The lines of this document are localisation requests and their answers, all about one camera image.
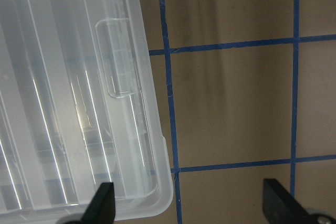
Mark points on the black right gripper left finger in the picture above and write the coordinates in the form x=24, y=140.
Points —
x=102, y=207

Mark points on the clear plastic box lid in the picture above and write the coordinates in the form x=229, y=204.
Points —
x=78, y=109

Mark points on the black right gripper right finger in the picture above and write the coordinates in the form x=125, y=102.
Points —
x=279, y=206

